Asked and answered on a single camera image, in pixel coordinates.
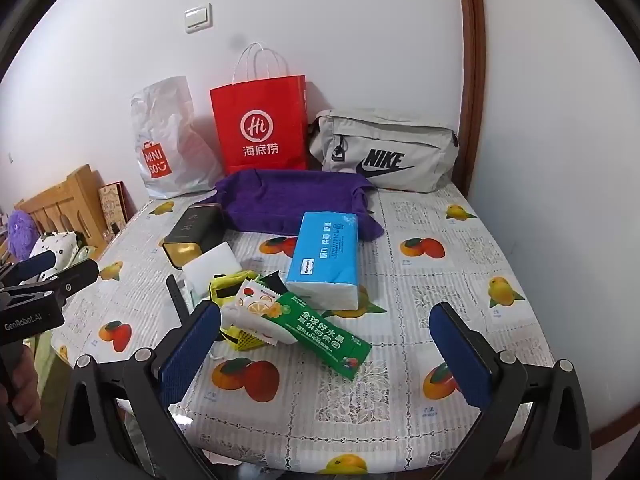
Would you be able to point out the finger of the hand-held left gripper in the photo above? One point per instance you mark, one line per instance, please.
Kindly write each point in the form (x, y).
(75, 275)
(35, 264)

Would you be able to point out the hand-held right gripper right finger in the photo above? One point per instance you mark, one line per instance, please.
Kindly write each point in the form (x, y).
(460, 360)

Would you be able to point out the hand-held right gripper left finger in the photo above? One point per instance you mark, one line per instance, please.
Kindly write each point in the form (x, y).
(190, 355)

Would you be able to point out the white snack packet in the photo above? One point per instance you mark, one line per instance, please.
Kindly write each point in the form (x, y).
(250, 307)

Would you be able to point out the toothpaste tube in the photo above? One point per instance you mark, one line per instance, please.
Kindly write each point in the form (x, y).
(325, 335)

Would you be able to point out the person's left hand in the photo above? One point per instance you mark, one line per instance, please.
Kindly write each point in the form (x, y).
(24, 382)

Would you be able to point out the white floral cloth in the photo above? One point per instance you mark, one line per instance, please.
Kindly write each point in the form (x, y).
(57, 247)

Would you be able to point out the purple plush toy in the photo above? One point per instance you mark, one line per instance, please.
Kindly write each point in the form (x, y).
(21, 232)

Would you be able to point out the wooden headboard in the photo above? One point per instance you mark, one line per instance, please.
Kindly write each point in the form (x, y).
(60, 200)

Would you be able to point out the brown patterned book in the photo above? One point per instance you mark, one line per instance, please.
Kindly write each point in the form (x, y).
(112, 207)

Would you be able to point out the fruit-printed tablecloth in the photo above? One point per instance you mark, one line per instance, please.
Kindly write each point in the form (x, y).
(400, 310)

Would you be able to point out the black and gold tin box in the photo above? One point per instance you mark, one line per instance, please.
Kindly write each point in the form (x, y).
(192, 227)

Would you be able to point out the blue tissue pack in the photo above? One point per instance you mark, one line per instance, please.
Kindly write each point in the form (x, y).
(325, 255)

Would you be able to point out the white plastic shopping bag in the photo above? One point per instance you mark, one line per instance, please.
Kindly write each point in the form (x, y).
(170, 130)

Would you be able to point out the purple towel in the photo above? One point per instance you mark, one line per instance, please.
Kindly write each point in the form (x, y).
(280, 195)

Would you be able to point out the grey waist bag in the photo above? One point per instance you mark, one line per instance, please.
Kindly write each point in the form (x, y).
(385, 150)

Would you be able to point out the red paper bag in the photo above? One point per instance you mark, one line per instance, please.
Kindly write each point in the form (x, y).
(260, 125)

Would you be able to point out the white wall light switch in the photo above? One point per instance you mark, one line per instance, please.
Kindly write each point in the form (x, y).
(198, 18)

